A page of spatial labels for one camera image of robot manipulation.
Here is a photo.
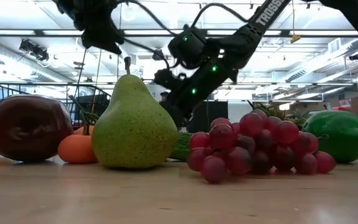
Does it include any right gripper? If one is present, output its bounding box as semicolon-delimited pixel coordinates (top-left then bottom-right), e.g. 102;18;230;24
154;60;239;129

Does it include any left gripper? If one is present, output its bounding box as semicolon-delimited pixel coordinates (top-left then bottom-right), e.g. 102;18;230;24
53;0;126;55

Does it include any green bumpy cucumber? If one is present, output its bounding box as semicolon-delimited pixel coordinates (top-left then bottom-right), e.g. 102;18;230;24
168;132;195;162

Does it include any red grape bunch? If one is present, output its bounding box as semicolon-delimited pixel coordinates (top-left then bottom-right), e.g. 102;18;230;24
186;108;337;184

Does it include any green pear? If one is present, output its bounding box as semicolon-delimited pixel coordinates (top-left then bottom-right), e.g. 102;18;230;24
91;56;179;170

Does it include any dark red apple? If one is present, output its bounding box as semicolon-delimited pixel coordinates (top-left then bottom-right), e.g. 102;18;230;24
0;94;74;163

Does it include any large green lime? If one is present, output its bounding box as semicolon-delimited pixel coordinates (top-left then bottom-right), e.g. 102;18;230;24
301;110;358;164

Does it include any black partition panel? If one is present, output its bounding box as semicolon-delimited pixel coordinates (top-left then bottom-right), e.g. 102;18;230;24
187;100;229;134

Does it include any round black ceiling lamp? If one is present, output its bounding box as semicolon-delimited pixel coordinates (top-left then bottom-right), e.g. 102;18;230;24
152;48;166;62

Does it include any black ceiling fixture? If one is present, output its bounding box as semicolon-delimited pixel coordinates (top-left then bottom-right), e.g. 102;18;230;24
19;39;51;63

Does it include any potted succulent plant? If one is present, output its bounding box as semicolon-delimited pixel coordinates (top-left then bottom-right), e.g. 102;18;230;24
247;99;312;130

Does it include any black wire basket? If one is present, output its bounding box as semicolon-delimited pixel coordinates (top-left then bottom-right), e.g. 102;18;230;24
0;82;112;128

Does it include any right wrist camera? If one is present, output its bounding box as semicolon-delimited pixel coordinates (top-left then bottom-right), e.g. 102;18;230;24
168;26;211;70

